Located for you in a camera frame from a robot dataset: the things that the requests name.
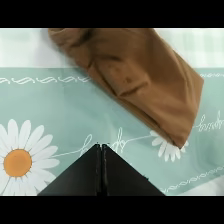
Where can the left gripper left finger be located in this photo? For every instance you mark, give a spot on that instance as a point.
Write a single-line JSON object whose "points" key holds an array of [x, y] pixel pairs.
{"points": [[80, 176]]}

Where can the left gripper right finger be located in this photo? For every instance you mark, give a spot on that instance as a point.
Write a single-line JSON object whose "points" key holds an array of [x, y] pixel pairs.
{"points": [[126, 178]]}

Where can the brown garment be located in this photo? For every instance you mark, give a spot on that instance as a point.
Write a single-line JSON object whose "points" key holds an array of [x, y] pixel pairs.
{"points": [[140, 76]]}

